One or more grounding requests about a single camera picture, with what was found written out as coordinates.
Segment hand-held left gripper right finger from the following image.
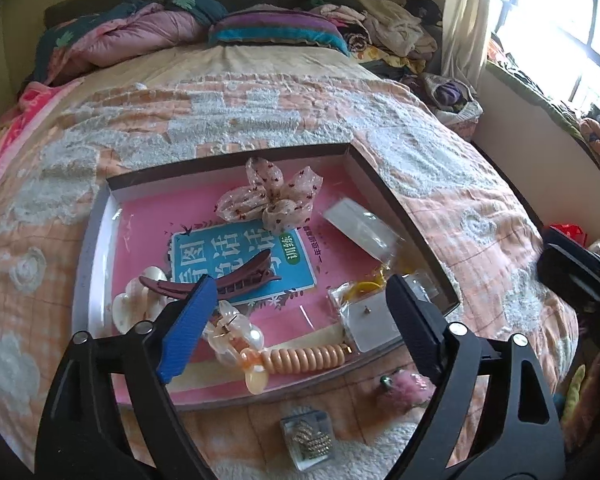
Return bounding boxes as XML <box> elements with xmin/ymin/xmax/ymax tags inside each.
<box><xmin>386</xmin><ymin>275</ymin><xmax>566</xmax><ymax>480</ymax></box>

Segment polka dot hair bow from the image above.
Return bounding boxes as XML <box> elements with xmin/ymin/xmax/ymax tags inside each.
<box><xmin>215</xmin><ymin>156</ymin><xmax>325</xmax><ymax>236</ymax></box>

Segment pile of clothes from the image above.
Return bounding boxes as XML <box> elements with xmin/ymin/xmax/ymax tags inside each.
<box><xmin>300</xmin><ymin>0</ymin><xmax>483</xmax><ymax>126</ymax></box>

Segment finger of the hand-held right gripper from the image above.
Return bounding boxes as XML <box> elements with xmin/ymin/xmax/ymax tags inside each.
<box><xmin>536</xmin><ymin>245</ymin><xmax>600</xmax><ymax>323</ymax></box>
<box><xmin>543</xmin><ymin>226</ymin><xmax>600</xmax><ymax>286</ymax></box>

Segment white hair claw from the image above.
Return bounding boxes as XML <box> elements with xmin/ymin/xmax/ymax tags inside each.
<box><xmin>112</xmin><ymin>266</ymin><xmax>173</xmax><ymax>336</ymax></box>

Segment window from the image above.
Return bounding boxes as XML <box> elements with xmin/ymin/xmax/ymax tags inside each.
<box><xmin>490</xmin><ymin>0</ymin><xmax>600</xmax><ymax>111</ymax></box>

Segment red plastic bag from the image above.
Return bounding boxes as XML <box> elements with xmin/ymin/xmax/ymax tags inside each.
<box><xmin>549</xmin><ymin>222</ymin><xmax>587</xmax><ymax>248</ymax></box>

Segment bagged yellow bracelet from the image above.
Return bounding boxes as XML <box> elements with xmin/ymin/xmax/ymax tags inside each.
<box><xmin>327</xmin><ymin>269</ymin><xmax>456</xmax><ymax>313</ymax></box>
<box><xmin>323</xmin><ymin>198</ymin><xmax>416</xmax><ymax>277</ymax></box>

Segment clear hair claw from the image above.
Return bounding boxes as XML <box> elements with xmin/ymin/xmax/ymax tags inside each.
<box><xmin>202</xmin><ymin>300</ymin><xmax>268</xmax><ymax>396</ymax></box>

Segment tan coil hair tie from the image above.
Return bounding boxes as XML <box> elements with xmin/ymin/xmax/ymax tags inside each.
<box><xmin>262</xmin><ymin>342</ymin><xmax>352</xmax><ymax>376</ymax></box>

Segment brown cardboard box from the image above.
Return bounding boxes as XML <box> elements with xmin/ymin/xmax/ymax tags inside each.
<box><xmin>71</xmin><ymin>142</ymin><xmax>462</xmax><ymax>411</ymax></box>

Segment striped pillow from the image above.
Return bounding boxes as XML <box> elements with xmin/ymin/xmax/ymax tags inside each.
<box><xmin>209</xmin><ymin>8</ymin><xmax>352</xmax><ymax>57</ymax></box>

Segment pink pom-pom hair tie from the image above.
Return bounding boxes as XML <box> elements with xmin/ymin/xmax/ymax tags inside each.
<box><xmin>377</xmin><ymin>367</ymin><xmax>435</xmax><ymax>414</ymax></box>

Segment green fleece blanket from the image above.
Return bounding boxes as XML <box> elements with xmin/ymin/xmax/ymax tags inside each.
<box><xmin>554</xmin><ymin>350</ymin><xmax>600</xmax><ymax>456</ymax></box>

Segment maroon hair clip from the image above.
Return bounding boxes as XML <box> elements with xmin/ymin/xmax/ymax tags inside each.
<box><xmin>139</xmin><ymin>248</ymin><xmax>283</xmax><ymax>303</ymax></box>

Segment small clear plastic box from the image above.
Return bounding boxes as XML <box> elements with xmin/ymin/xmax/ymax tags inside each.
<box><xmin>280</xmin><ymin>408</ymin><xmax>335</xmax><ymax>472</ymax></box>

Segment cream curtain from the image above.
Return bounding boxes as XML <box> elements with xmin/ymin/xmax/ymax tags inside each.
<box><xmin>440</xmin><ymin>0</ymin><xmax>505</xmax><ymax>92</ymax></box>

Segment pink floral blanket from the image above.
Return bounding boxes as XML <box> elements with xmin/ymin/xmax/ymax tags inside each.
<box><xmin>0</xmin><ymin>79</ymin><xmax>83</xmax><ymax>202</ymax></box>

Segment beige bedsheet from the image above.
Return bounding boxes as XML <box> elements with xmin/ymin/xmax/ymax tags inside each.
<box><xmin>77</xmin><ymin>44</ymin><xmax>383</xmax><ymax>93</ymax></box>

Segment pink quilt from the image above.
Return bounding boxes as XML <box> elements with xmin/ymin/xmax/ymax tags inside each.
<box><xmin>32</xmin><ymin>0</ymin><xmax>231</xmax><ymax>86</ymax></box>

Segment peach cloud blanket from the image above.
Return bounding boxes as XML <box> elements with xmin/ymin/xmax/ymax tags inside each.
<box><xmin>0</xmin><ymin>67</ymin><xmax>581</xmax><ymax>480</ymax></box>

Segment cream wardrobe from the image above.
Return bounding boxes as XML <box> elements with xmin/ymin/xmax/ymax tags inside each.
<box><xmin>0</xmin><ymin>0</ymin><xmax>48</xmax><ymax>128</ymax></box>

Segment bagged earring card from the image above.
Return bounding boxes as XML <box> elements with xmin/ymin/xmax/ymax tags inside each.
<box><xmin>339</xmin><ymin>291</ymin><xmax>407</xmax><ymax>354</ymax></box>

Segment patterned windowsill cloth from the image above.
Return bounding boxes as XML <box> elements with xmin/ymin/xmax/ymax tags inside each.
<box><xmin>486</xmin><ymin>35</ymin><xmax>600</xmax><ymax>188</ymax></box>

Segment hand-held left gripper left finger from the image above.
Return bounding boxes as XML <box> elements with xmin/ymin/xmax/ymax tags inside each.
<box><xmin>35</xmin><ymin>275</ymin><xmax>218</xmax><ymax>480</ymax></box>

